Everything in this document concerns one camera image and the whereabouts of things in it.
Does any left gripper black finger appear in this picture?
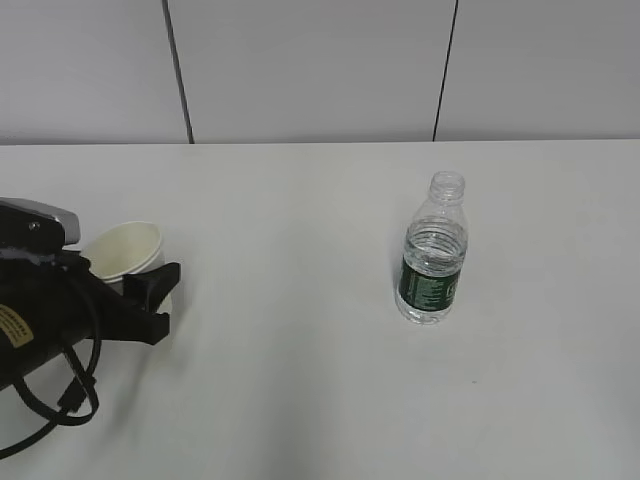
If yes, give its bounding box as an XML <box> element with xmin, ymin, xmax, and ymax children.
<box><xmin>122</xmin><ymin>262</ymin><xmax>181</xmax><ymax>313</ymax></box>

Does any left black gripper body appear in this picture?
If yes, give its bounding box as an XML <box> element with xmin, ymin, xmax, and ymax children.
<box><xmin>59</xmin><ymin>252</ymin><xmax>170</xmax><ymax>345</ymax></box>

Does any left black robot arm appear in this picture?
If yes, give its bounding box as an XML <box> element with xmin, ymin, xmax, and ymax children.
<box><xmin>1</xmin><ymin>251</ymin><xmax>181</xmax><ymax>389</ymax></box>

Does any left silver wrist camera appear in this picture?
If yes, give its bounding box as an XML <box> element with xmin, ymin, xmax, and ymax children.
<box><xmin>1</xmin><ymin>197</ymin><xmax>81</xmax><ymax>265</ymax></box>

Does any left black camera cable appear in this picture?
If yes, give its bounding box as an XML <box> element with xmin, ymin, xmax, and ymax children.
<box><xmin>0</xmin><ymin>259</ymin><xmax>101</xmax><ymax>454</ymax></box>

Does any white paper cup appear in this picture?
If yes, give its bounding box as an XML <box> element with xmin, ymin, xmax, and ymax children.
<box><xmin>80</xmin><ymin>221</ymin><xmax>165</xmax><ymax>296</ymax></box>

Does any clear water bottle green label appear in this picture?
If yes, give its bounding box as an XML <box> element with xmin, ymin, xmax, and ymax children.
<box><xmin>395</xmin><ymin>171</ymin><xmax>469</xmax><ymax>325</ymax></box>

